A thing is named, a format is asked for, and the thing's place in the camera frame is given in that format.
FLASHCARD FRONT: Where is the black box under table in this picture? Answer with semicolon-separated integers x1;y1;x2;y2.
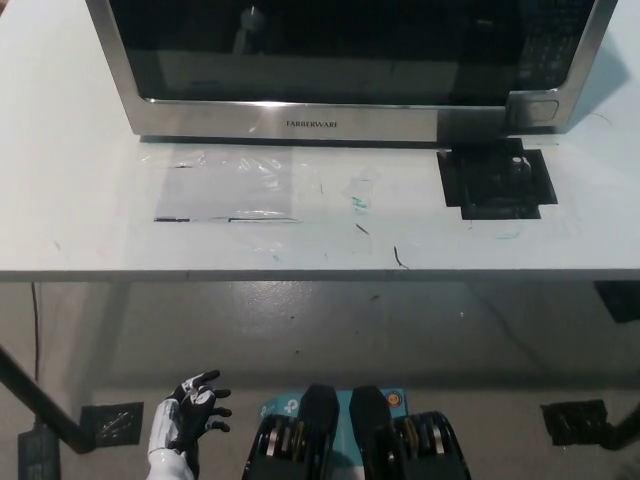
593;281;640;325

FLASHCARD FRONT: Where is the thin black cable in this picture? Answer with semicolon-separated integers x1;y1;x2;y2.
30;281;43;427

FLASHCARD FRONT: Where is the black table leg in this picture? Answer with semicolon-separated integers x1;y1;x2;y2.
0;343;97;455
606;408;640;452

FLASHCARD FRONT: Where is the black tape patch with hole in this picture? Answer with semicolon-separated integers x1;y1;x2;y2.
435;136;559;222

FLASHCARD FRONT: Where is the stainless steel microwave body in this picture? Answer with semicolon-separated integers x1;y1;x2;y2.
502;0;609;137

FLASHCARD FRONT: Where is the clear plastic sheet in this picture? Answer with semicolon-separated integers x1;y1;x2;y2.
151;146;302;225

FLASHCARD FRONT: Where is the stainless black glass microwave door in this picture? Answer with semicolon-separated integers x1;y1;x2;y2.
83;0;516;146

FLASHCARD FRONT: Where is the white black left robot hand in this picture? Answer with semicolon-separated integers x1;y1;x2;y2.
148;369;234;454

